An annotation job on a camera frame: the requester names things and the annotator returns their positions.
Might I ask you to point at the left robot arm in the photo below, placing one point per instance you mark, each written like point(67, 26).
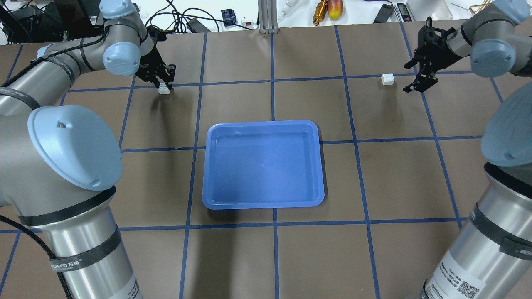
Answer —
point(60, 164)

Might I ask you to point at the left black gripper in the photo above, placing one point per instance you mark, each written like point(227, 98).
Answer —
point(150, 63)

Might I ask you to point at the black remote device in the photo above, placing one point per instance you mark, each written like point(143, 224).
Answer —
point(384, 13)

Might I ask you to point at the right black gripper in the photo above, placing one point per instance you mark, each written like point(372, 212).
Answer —
point(437, 49)

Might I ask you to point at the red yellow fruit toy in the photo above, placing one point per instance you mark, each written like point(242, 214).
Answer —
point(335, 9)

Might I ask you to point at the dark blue small box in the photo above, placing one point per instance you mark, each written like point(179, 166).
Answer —
point(228, 17)

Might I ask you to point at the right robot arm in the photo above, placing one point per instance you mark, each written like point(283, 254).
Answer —
point(493, 250)

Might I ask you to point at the black power adapter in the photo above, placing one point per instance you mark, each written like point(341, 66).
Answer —
point(196, 26)

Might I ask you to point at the gold metal tool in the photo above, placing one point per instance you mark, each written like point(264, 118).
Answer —
point(319, 12)

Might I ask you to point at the blue plastic tray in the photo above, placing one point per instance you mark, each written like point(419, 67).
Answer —
point(269, 164)

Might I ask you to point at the white block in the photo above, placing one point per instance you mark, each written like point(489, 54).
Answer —
point(387, 79)
point(163, 89)

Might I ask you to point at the small white red switch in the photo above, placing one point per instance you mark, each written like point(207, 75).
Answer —
point(248, 22)

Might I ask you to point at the aluminium profile post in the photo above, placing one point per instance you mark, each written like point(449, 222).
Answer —
point(267, 17)

